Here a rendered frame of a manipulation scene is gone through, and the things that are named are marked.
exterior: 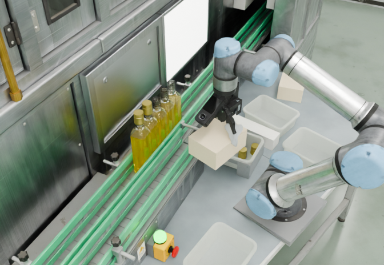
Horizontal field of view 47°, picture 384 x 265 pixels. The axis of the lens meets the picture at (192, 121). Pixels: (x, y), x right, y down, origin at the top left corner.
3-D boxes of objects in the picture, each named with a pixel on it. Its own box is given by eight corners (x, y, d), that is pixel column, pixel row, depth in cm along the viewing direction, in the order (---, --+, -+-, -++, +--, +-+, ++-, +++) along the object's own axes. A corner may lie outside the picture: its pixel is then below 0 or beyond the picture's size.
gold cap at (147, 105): (154, 110, 158) (153, 100, 155) (150, 116, 155) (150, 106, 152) (144, 108, 158) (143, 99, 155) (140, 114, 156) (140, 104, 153)
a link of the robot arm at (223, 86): (227, 84, 130) (206, 73, 135) (226, 96, 133) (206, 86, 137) (243, 73, 135) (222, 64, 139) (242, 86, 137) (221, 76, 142)
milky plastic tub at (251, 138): (216, 136, 201) (218, 121, 195) (263, 152, 193) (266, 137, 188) (199, 161, 189) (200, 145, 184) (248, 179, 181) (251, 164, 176)
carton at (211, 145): (245, 145, 153) (247, 129, 149) (215, 170, 145) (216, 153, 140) (219, 129, 160) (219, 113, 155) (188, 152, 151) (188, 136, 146)
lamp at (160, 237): (158, 231, 153) (157, 226, 151) (169, 236, 152) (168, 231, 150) (151, 241, 150) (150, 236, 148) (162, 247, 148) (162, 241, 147)
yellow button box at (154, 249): (158, 240, 159) (156, 227, 154) (176, 248, 157) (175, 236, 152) (147, 255, 154) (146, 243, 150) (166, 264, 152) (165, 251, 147)
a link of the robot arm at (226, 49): (234, 52, 123) (208, 43, 127) (231, 85, 130) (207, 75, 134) (248, 40, 128) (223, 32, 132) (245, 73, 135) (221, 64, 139)
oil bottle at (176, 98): (170, 128, 187) (168, 86, 173) (182, 132, 185) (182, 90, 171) (163, 135, 183) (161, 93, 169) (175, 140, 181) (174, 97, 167)
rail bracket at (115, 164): (109, 172, 168) (105, 146, 159) (124, 178, 165) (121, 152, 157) (103, 179, 165) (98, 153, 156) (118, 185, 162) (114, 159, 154)
